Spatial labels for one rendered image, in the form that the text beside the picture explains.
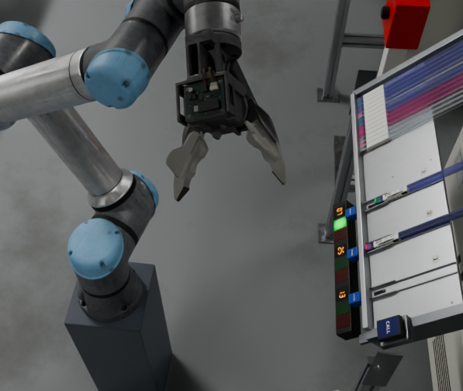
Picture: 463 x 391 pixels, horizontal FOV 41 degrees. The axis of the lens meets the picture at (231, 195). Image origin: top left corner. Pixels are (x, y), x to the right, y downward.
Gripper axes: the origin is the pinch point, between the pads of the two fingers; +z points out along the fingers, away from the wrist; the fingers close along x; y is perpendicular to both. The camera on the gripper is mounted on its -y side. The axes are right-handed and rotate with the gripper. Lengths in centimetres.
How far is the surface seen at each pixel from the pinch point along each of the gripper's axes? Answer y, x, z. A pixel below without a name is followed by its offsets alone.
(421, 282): -54, 16, 11
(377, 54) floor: -197, -6, -100
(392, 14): -100, 13, -69
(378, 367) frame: -54, 6, 26
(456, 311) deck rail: -48, 22, 17
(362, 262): -60, 4, 5
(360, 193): -68, 4, -11
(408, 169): -67, 15, -15
